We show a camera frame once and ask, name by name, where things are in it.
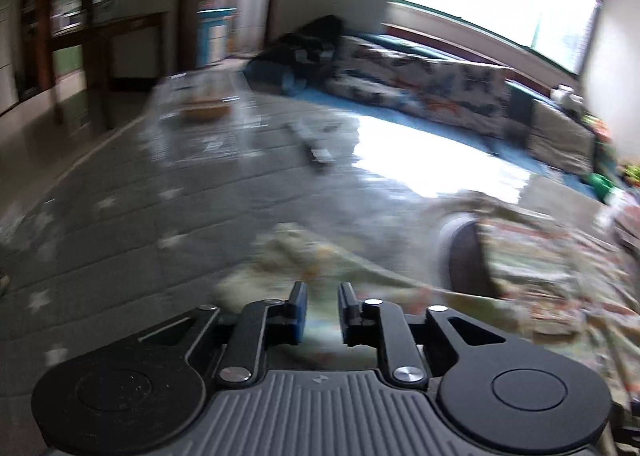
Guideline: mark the butterfly pillow large upright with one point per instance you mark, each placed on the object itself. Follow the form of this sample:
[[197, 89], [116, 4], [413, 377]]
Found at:
[[463, 94]]

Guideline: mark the dark wooden side table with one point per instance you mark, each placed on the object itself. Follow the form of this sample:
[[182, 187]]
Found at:
[[120, 55]]

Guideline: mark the teal sofa bench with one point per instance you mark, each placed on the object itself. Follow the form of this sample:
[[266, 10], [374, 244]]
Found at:
[[512, 144]]

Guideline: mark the round black table stove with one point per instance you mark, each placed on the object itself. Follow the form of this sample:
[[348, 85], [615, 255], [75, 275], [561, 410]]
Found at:
[[467, 268]]

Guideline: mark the butterfly pillow left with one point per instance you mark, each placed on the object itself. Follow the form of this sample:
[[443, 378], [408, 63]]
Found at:
[[370, 74]]

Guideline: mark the blue white cabinet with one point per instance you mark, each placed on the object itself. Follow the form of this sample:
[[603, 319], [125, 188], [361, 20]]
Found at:
[[213, 32]]

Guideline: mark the black clothing pile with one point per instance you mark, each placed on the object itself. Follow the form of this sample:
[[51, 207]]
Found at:
[[308, 49]]

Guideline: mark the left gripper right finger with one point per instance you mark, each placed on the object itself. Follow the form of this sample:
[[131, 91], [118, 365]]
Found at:
[[495, 390]]

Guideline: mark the panda plush toy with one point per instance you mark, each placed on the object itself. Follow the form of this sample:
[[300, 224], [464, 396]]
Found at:
[[566, 97]]

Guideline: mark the clear plastic food container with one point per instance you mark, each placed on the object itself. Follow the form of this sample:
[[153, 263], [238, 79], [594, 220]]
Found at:
[[201, 116]]

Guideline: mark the grey cushion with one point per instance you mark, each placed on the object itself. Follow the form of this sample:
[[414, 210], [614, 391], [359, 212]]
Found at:
[[559, 141]]

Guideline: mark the green bowl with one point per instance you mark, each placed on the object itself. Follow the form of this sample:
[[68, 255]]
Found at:
[[600, 184]]

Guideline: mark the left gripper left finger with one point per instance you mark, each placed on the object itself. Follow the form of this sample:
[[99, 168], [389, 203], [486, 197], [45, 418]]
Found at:
[[140, 393]]

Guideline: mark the pastel patterned child garment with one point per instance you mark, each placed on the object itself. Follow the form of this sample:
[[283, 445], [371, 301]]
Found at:
[[544, 281]]

